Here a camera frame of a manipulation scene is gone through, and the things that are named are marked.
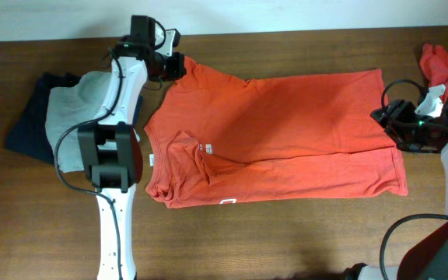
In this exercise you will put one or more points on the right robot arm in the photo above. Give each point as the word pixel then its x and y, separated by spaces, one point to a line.
pixel 428 259

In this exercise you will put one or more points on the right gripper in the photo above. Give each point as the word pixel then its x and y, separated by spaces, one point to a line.
pixel 398 111

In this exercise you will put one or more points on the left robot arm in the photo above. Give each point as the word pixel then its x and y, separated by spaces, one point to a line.
pixel 111 156

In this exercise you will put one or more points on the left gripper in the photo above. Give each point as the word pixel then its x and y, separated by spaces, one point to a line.
pixel 178 70

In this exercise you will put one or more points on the red lettered t-shirt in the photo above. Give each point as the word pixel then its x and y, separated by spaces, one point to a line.
pixel 434 65

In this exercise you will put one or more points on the orange printed t-shirt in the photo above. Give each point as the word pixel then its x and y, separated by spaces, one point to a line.
pixel 219 139

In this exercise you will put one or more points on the folded navy garment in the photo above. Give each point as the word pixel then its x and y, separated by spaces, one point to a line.
pixel 28 135

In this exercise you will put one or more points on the folded grey t-shirt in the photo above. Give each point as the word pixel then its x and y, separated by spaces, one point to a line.
pixel 69 106

